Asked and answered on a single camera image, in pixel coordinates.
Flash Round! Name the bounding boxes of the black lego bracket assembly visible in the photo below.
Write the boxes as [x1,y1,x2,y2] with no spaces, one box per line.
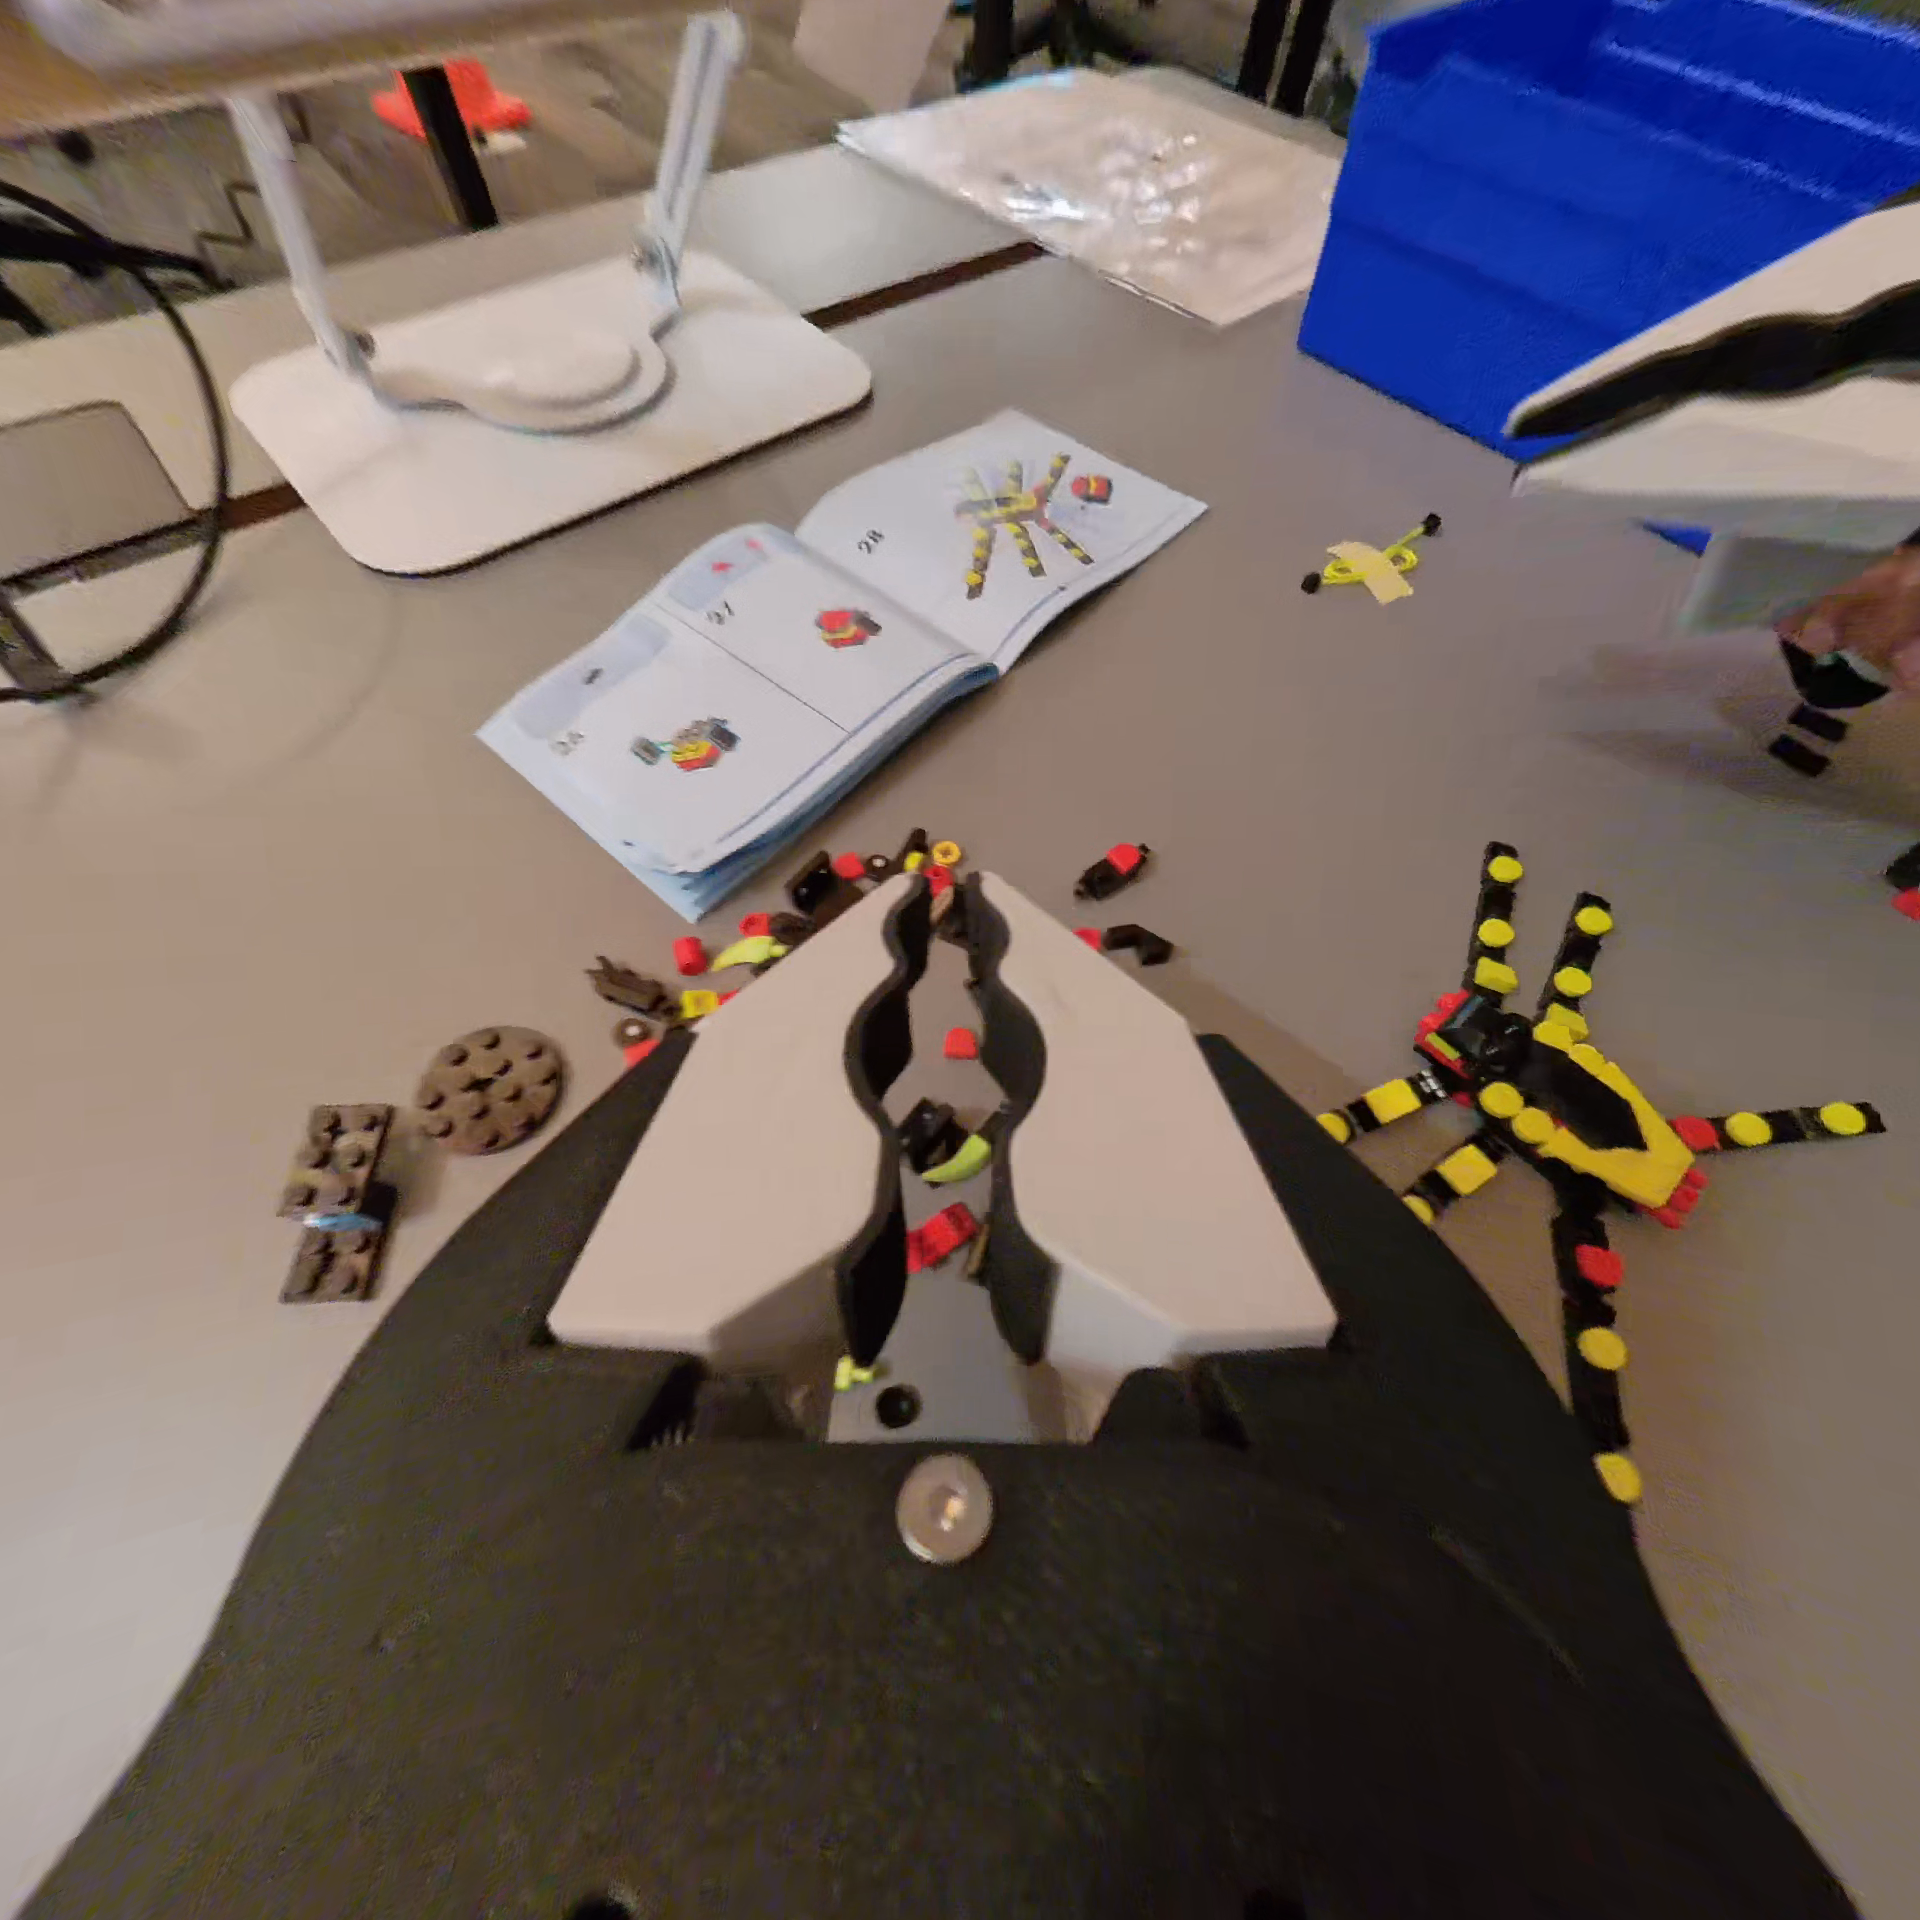
[277,1104,399,1305]

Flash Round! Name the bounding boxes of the black cable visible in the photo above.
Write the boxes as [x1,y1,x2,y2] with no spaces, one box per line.
[0,179,234,704]

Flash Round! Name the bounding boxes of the black yellow lego spider model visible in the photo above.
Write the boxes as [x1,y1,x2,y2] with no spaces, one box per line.
[1317,843,1889,1505]

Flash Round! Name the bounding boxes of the white metal stand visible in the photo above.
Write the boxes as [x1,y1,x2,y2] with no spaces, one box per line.
[31,0,877,577]

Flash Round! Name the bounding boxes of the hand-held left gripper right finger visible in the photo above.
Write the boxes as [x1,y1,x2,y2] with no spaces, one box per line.
[960,867,1346,1440]

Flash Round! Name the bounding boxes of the clear plastic bag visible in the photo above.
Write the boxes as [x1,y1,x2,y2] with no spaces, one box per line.
[838,67,1346,330]

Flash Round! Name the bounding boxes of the lego instruction booklet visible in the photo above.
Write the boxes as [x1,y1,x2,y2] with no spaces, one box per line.
[477,407,1208,923]

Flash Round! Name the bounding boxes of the desk cable cover flap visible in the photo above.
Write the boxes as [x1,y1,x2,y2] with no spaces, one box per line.
[0,403,211,586]

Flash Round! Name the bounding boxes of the yellow elastic cord with tape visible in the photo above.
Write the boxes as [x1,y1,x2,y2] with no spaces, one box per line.
[1300,514,1447,606]

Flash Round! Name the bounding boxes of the person's right hand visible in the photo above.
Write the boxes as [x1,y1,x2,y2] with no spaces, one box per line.
[1781,543,1920,696]

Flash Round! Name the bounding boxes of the nested blue plastic bins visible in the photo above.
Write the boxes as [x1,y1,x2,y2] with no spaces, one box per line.
[1296,0,1920,557]

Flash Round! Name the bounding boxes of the wooden board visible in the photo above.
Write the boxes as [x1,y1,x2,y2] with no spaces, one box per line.
[0,17,379,144]

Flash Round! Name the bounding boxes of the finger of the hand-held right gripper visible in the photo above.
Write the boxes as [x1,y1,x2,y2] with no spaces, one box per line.
[1506,200,1920,439]
[1513,384,1920,549]

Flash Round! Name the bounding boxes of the pile of lego pieces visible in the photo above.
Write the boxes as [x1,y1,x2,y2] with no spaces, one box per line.
[584,827,1024,1389]

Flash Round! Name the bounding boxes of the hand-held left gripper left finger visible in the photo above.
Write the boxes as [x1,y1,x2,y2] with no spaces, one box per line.
[544,870,933,1438]

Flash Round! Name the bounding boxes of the black round lego plate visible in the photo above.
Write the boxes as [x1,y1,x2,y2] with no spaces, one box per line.
[415,1023,568,1156]

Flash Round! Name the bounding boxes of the orange traffic cone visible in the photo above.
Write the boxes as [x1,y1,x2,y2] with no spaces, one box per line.
[373,56,530,140]

